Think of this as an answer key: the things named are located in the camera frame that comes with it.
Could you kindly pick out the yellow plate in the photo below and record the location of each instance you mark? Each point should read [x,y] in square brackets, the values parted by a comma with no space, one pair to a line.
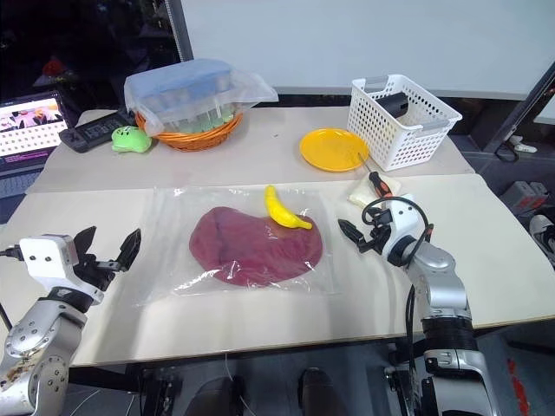
[331,149]

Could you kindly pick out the laptop with lit screen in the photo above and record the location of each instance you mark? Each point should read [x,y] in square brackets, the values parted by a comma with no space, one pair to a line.
[26,130]

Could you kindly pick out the orange woven basket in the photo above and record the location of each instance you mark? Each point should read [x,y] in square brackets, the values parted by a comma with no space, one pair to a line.
[195,138]

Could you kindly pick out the white board panel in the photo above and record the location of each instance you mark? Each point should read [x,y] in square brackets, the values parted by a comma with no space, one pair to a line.
[368,43]

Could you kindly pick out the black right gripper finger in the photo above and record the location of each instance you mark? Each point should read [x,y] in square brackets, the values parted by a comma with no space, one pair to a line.
[352,232]

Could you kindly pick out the clear plastic bag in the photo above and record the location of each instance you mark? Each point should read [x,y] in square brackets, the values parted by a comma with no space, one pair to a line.
[173,242]

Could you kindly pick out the dark red cloth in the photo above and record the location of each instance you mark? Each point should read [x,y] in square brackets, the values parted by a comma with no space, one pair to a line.
[260,255]

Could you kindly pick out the white soft packet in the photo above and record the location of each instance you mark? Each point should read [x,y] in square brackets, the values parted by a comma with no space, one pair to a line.
[360,193]

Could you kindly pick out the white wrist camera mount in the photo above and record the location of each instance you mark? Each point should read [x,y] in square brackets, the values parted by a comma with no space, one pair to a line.
[45,260]
[405,221]

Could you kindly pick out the grey shoe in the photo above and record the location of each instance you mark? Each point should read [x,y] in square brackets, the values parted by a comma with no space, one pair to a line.
[544,236]

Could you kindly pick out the dark rounded shape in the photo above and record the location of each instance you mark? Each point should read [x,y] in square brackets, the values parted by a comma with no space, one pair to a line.
[317,392]
[214,398]

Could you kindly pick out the translucent bag with blue box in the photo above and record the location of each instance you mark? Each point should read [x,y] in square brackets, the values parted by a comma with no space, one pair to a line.
[186,91]

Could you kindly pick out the black and orange screwdriver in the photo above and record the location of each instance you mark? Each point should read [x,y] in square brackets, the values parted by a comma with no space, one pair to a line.
[379,184]

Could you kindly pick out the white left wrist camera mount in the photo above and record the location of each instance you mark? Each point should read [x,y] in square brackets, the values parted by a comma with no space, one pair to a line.
[45,260]

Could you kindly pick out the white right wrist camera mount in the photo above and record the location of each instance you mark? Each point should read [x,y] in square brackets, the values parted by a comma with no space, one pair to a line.
[405,221]

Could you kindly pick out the white power plug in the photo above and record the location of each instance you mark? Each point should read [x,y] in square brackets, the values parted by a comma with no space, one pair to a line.
[524,145]

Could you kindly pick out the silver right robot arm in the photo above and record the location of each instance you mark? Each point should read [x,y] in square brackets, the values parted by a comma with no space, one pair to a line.
[442,294]

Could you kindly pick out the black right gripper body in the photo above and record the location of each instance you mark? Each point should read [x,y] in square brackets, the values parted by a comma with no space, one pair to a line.
[376,238]

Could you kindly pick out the grey and red box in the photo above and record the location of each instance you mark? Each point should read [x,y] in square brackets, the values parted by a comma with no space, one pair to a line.
[522,197]

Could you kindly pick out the black handheld controller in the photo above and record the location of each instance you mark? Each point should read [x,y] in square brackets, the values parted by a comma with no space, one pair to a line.
[93,132]

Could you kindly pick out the green frog toy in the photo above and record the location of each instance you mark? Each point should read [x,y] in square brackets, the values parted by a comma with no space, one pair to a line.
[130,139]

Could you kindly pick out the yellow toy banana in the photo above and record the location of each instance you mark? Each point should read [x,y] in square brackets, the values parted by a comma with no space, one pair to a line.
[282,212]

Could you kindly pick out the black board stand leg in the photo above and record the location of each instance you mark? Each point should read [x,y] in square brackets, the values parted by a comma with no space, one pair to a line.
[520,112]

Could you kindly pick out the black table frame bracket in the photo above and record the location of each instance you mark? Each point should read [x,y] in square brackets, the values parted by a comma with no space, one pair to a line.
[160,392]

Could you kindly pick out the white perforated plastic basket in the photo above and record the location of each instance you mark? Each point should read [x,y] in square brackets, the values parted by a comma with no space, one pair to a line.
[403,138]

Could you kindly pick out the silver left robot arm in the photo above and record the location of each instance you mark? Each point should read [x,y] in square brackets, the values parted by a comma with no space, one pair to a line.
[41,346]

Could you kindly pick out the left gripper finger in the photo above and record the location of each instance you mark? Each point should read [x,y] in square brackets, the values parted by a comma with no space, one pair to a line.
[86,242]
[130,249]

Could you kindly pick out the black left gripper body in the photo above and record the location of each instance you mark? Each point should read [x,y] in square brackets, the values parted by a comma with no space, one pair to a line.
[93,273]

